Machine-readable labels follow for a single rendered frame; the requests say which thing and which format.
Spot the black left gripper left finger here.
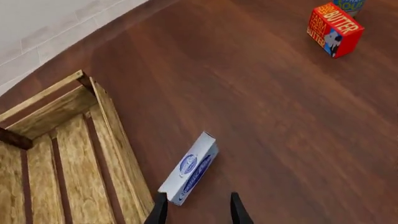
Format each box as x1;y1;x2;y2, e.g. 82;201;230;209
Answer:
144;192;169;224

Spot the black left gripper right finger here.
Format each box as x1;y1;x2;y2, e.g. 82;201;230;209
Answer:
230;192;254;224

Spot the white cream cheese box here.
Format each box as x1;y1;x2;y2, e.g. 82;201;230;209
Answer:
157;131;220;207

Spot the wooden slat tray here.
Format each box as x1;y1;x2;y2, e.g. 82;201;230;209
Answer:
0;69;155;224

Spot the red butter box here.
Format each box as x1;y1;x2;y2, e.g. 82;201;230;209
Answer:
306;2;365;60

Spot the blue soup tin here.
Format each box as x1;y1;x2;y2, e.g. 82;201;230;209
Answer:
332;0;366;19

